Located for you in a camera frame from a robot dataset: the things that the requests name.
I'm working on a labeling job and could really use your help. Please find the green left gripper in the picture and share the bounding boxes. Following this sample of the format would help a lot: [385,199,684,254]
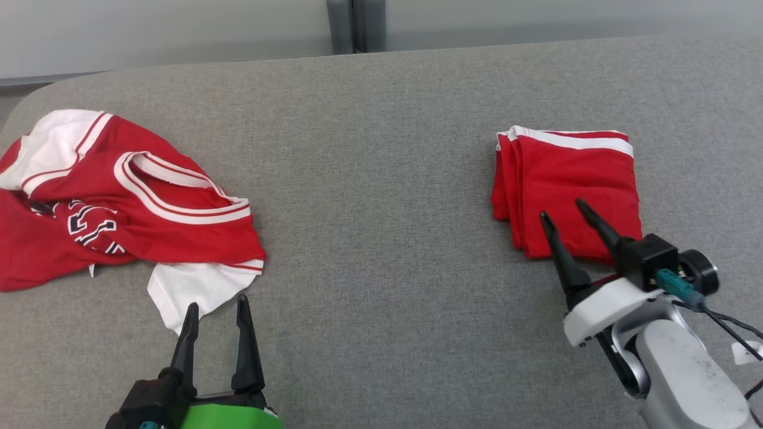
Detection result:
[160,295,284,429]

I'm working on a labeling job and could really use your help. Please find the red shorts with white stripe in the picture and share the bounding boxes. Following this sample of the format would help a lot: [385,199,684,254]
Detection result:
[491,125,644,263]

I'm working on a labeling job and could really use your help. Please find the grey metal partition post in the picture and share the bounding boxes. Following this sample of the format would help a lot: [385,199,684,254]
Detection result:
[326,0,387,55]

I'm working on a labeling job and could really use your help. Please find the red white basketball jersey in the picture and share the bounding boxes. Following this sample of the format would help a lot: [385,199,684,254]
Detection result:
[0,109,267,335]

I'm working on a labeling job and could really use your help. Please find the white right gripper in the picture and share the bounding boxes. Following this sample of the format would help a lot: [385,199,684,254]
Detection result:
[539,200,665,347]

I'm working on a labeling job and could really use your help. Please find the white cable label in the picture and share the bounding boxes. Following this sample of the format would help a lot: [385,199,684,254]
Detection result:
[732,340,763,365]

